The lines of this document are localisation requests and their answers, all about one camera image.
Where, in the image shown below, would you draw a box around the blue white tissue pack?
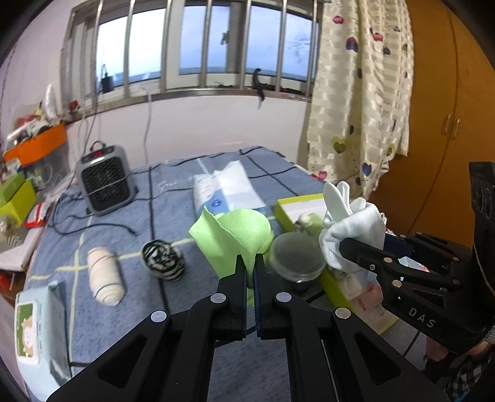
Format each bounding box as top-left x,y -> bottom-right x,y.
192,160 -> 267,221

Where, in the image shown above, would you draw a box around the black heater cable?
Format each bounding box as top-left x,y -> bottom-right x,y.
48,191 -> 140,236

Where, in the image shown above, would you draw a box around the wooden wardrobe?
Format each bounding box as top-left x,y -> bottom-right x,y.
367,0 -> 495,248

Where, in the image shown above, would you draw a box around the red white plastic packet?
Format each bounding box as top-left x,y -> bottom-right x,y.
344,268 -> 389,321

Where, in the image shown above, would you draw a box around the green microfibre cloth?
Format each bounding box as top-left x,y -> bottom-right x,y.
189,207 -> 273,308

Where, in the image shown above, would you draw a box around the grey space heater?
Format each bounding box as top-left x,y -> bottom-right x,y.
75,141 -> 140,217

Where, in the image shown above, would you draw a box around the metal window grille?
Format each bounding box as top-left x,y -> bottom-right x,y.
60,0 -> 323,117

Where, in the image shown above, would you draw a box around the black white striped sock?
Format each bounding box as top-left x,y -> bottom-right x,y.
141,240 -> 185,282

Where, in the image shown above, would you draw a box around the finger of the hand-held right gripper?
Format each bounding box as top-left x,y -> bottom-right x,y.
339,237 -> 463,295
384,231 -> 471,272

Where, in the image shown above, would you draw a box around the pale green patterned sock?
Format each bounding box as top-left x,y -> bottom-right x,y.
295,212 -> 323,236

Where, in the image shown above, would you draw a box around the orange storage box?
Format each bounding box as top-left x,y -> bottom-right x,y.
4,124 -> 67,168

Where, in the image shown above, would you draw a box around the clear plastic bin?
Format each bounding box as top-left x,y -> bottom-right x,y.
23,147 -> 70,182

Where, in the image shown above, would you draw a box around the white plastic bag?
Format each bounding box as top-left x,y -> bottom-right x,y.
44,83 -> 59,122

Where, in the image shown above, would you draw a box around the light grey sock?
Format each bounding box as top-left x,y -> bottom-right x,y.
87,247 -> 126,308

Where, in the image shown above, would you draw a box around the green edged cardboard box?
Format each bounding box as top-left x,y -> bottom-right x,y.
275,193 -> 405,336

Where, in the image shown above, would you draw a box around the black hook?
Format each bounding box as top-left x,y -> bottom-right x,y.
252,69 -> 267,111

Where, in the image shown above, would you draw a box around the white glove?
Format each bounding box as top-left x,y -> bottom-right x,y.
319,181 -> 387,271

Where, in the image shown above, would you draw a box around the plaid clothing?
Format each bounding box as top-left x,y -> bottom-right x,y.
423,340 -> 495,402

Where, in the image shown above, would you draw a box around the pile of assorted packets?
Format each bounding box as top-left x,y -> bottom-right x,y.
8,100 -> 64,143

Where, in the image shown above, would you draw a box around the red white snack packet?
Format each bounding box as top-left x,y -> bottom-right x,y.
25,203 -> 53,229

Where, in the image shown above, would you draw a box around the light blue wet wipes pack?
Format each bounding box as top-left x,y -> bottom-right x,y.
13,280 -> 72,399

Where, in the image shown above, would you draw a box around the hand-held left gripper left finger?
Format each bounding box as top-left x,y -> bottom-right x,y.
46,254 -> 248,402

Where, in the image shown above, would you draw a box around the clear round plastic container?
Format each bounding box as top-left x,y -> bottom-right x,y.
269,231 -> 327,294

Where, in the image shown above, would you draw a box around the lime green box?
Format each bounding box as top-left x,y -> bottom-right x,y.
0,180 -> 37,229

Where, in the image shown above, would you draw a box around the chevron patterned box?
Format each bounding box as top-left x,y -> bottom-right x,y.
0,228 -> 29,248

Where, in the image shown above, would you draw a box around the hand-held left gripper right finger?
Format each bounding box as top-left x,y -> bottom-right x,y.
255,253 -> 451,402

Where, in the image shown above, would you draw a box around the heart print curtain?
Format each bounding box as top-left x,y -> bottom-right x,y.
307,0 -> 412,198

